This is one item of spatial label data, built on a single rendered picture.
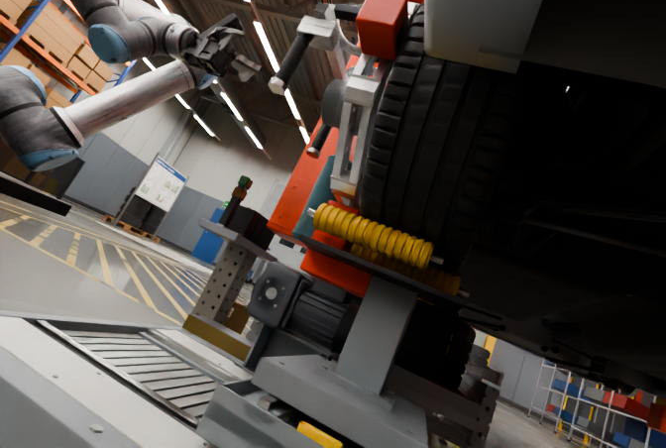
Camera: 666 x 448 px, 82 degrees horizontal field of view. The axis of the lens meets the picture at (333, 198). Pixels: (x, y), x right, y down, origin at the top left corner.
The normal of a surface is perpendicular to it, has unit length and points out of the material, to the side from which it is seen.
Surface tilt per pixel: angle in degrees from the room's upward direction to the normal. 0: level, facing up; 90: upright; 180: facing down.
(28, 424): 90
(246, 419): 90
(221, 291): 90
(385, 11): 90
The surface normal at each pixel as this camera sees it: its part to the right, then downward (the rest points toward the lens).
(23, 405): -0.20, -0.36
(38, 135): 0.47, -0.08
